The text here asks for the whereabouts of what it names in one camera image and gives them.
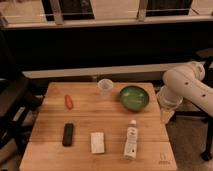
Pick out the red pepper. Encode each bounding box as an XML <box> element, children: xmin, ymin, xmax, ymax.
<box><xmin>64</xmin><ymin>95</ymin><xmax>74</xmax><ymax>110</ymax></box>

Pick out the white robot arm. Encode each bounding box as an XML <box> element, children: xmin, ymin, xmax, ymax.
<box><xmin>157</xmin><ymin>61</ymin><xmax>213</xmax><ymax>124</ymax></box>

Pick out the green ceramic bowl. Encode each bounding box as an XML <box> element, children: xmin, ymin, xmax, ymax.
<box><xmin>119</xmin><ymin>85</ymin><xmax>149</xmax><ymax>112</ymax></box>

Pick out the white plastic bottle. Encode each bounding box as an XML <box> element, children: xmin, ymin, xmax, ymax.
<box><xmin>124</xmin><ymin>120</ymin><xmax>138</xmax><ymax>160</ymax></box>

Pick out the clear plastic cup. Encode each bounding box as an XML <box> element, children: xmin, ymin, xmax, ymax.
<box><xmin>97</xmin><ymin>79</ymin><xmax>113</xmax><ymax>94</ymax></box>

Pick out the black office chair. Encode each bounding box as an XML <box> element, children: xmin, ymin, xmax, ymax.
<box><xmin>170</xmin><ymin>48</ymin><xmax>213</xmax><ymax>161</ymax></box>

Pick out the white rectangular box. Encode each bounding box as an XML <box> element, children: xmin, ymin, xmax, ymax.
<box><xmin>90</xmin><ymin>132</ymin><xmax>105</xmax><ymax>154</ymax></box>

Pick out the black remote control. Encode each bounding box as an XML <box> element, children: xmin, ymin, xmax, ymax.
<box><xmin>62</xmin><ymin>123</ymin><xmax>74</xmax><ymax>147</ymax></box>

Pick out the dark chair at left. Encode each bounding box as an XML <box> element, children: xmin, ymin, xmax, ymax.
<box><xmin>0</xmin><ymin>77</ymin><xmax>42</xmax><ymax>155</ymax></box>

